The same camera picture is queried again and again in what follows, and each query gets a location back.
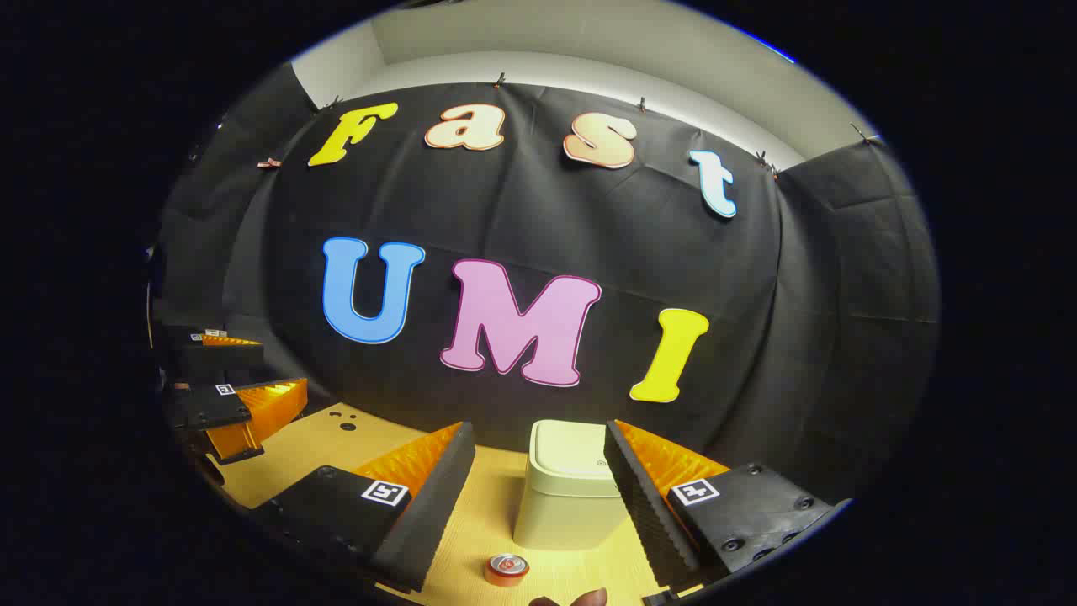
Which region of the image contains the green desktop garbage bin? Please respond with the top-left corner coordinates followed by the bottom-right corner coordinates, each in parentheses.
top-left (513, 419), bottom-right (628, 552)

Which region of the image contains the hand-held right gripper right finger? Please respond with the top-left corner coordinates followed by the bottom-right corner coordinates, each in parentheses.
top-left (603, 419), bottom-right (855, 590)

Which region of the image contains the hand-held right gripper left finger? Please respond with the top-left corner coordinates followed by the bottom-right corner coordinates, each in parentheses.
top-left (248, 421), bottom-right (477, 593)

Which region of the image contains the black backdrop cloth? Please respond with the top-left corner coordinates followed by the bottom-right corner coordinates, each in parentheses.
top-left (151, 63), bottom-right (942, 506)

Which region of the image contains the orange pop can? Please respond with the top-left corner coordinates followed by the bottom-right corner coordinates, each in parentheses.
top-left (484, 553), bottom-right (531, 587)

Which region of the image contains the wooden desktop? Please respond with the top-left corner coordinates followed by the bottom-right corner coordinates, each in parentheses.
top-left (206, 402), bottom-right (703, 606)

